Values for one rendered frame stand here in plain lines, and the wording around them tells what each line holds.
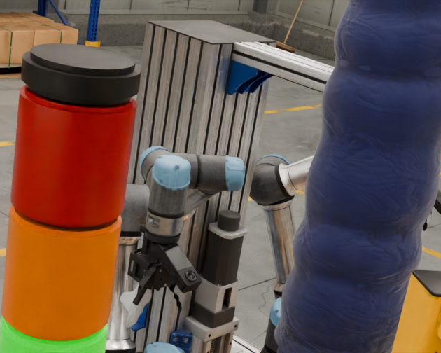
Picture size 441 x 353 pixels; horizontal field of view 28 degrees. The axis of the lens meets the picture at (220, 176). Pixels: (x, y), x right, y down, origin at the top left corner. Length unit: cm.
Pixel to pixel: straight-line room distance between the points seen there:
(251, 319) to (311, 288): 364
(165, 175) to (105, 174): 135
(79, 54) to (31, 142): 4
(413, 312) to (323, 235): 73
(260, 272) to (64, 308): 546
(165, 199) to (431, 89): 57
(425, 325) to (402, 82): 70
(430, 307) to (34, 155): 52
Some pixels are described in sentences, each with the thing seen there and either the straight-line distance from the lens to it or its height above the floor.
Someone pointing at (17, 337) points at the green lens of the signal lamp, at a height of 221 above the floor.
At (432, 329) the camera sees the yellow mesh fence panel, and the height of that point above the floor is 206.
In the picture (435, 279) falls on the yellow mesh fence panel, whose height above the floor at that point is 210.
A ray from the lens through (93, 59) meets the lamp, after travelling 37.
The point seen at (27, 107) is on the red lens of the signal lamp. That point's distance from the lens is 37.
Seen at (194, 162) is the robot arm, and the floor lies 185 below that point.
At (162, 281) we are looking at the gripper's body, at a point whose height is 162.
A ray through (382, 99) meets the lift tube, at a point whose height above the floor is 212.
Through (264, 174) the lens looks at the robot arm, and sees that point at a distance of 247.
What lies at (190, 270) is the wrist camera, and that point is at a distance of 176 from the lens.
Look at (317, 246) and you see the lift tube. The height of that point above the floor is 183.
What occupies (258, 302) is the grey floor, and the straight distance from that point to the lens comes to 544.
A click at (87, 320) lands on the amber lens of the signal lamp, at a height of 223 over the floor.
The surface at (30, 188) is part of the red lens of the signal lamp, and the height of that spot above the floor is 229.
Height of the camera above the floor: 242
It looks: 19 degrees down
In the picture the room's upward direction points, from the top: 9 degrees clockwise
